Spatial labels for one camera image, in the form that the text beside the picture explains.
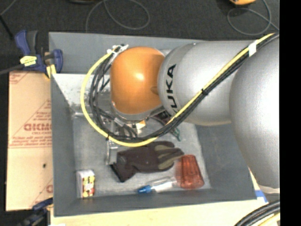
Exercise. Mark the orange translucent plastic cup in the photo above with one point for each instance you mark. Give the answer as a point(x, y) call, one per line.
point(190, 173)

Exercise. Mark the dark brown glove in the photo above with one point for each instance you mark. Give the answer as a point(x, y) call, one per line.
point(143, 160)

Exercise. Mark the grey metal bin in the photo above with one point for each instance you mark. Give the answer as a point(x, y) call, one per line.
point(94, 154)

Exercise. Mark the small white box, coloured dots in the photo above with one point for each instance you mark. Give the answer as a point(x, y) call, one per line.
point(86, 183)

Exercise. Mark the brown cardboard board, red print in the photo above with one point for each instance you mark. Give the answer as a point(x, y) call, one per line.
point(28, 154)

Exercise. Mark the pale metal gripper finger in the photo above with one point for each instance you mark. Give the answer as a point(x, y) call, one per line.
point(111, 153)

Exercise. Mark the clear pen with blue cap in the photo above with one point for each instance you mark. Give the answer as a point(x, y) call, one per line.
point(160, 186)

